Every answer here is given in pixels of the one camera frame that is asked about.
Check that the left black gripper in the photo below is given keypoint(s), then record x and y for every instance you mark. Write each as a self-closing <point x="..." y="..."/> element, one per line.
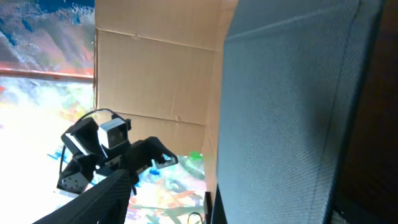
<point x="136" y="158"/>

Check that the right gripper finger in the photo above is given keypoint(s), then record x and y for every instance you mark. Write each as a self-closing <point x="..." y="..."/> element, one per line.
<point x="104" y="203"/>

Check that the black gift box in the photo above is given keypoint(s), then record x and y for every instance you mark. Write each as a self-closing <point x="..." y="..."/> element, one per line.
<point x="292" y="71"/>

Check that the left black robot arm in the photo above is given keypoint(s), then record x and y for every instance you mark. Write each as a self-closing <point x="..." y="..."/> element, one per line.
<point x="104" y="149"/>

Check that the brown cardboard box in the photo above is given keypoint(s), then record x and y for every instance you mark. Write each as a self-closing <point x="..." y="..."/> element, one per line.
<point x="160" y="63"/>

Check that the colourful painted floor mat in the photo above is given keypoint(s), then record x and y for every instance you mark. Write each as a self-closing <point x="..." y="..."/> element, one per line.
<point x="47" y="61"/>

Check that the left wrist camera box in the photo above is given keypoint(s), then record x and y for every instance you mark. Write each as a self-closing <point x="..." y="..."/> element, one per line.
<point x="112" y="133"/>

